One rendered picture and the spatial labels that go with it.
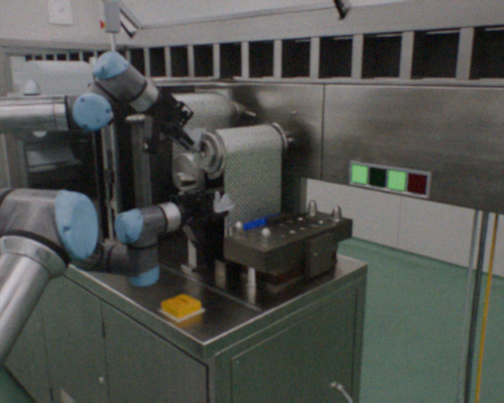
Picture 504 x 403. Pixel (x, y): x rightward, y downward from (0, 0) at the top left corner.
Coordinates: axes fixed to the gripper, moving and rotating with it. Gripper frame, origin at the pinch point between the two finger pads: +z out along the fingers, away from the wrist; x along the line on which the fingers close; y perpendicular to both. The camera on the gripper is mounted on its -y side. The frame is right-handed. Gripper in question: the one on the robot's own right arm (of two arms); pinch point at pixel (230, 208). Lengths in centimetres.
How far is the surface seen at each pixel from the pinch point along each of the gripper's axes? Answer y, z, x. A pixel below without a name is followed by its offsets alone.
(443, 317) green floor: -110, 185, 9
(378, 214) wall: -79, 263, 104
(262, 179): 6.6, 13.2, -0.2
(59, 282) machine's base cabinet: -31, -29, 55
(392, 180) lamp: 9.2, 29.4, -34.6
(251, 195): 2.4, 8.4, -0.2
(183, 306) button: -16.7, -27.1, -12.6
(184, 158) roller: 12.7, -2.3, 18.0
